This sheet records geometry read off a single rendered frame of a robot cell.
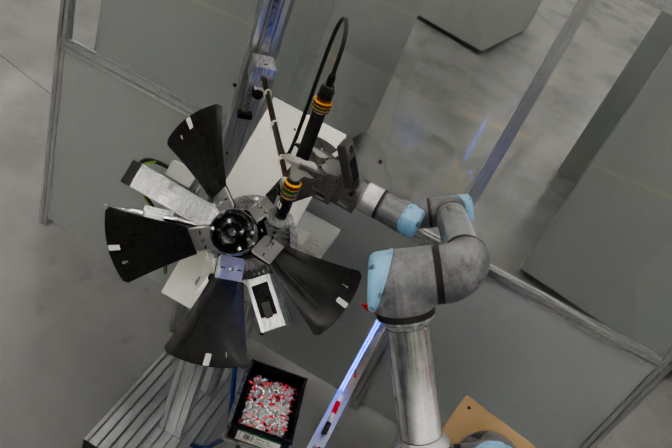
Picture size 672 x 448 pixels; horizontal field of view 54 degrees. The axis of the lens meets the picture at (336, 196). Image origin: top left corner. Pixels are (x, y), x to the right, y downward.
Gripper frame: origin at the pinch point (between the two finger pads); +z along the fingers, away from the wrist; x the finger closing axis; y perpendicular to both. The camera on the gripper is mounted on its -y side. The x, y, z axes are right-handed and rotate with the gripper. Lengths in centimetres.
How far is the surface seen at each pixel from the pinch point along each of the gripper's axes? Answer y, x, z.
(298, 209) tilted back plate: 34.7, 25.8, -0.8
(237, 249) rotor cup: 30.4, -7.6, 2.8
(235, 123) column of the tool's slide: 38, 56, 39
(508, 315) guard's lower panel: 64, 70, -79
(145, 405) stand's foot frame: 142, 12, 24
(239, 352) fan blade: 55, -15, -9
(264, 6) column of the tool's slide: -7, 54, 39
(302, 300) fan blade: 34.4, -7.7, -18.2
